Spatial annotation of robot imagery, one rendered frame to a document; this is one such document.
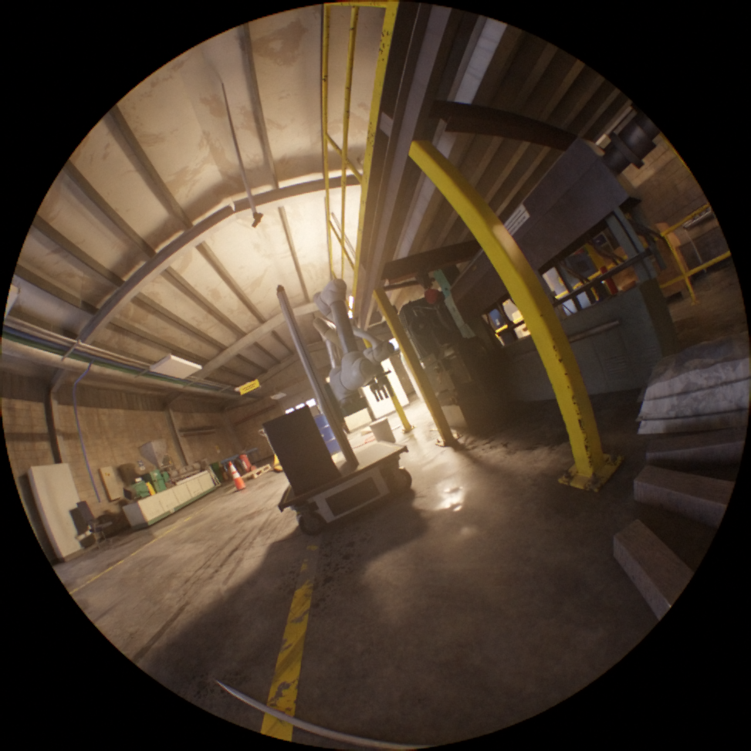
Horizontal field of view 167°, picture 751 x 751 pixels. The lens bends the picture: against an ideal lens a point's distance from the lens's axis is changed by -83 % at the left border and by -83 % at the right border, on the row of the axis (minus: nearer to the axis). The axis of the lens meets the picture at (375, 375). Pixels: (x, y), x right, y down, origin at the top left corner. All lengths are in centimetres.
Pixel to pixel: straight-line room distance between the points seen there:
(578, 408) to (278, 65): 517
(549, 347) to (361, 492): 133
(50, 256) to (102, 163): 199
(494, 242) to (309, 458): 155
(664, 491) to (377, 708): 94
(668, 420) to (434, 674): 125
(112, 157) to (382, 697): 584
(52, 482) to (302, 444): 691
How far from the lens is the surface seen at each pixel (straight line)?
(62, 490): 780
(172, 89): 511
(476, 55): 179
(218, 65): 498
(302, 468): 172
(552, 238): 202
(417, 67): 145
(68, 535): 763
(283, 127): 539
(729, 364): 126
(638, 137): 186
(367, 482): 169
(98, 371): 733
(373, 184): 201
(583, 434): 111
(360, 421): 839
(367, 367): 151
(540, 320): 100
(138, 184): 560
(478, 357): 269
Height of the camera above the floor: 69
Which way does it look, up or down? 5 degrees up
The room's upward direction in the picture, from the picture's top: 25 degrees counter-clockwise
